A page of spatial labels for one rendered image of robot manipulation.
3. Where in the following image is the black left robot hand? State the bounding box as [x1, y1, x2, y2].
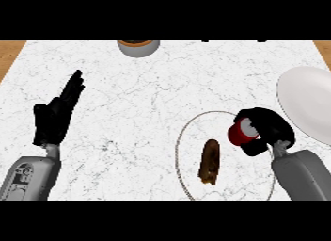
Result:
[31, 69, 85, 147]

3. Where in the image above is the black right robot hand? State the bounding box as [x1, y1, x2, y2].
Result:
[231, 106, 296, 157]

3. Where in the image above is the red can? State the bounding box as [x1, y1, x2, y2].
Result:
[225, 117, 261, 147]

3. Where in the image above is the white plate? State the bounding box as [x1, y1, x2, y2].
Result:
[274, 65, 331, 148]

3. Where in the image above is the white marble-patterned round placemat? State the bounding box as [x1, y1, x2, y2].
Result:
[174, 110, 276, 201]

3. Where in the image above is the brown oblong food item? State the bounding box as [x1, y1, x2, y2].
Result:
[197, 138, 221, 186]

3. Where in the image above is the grey pot with orange rim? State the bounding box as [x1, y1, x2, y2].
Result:
[115, 40, 161, 58]

